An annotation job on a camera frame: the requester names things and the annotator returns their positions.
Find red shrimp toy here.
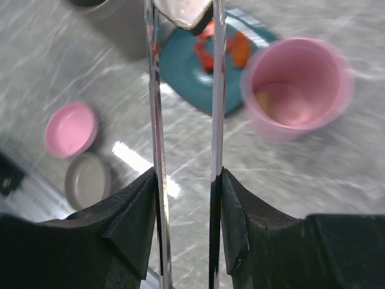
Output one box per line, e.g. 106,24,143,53
194,20,215,73

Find grey plastic cup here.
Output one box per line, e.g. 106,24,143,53
66,0,147,61

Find sushi roll piece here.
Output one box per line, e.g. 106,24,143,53
153,0,214,36

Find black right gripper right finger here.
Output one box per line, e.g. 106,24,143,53
209,169,384,288

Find pink plastic cup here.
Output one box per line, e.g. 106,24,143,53
240,37,354,143

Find teal square plate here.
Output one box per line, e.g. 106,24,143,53
159,7,279,116

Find grey cup lid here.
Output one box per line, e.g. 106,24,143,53
64,152,112,211

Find orange food piece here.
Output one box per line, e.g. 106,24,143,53
230,31,251,69

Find pink cup lid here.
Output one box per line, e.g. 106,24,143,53
44,102,99,158

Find metal food tongs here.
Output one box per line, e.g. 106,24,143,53
144,1,226,288

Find white steamed bun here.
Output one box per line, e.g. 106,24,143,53
254,92,271,114

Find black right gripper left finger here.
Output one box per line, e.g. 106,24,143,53
1,169,156,288

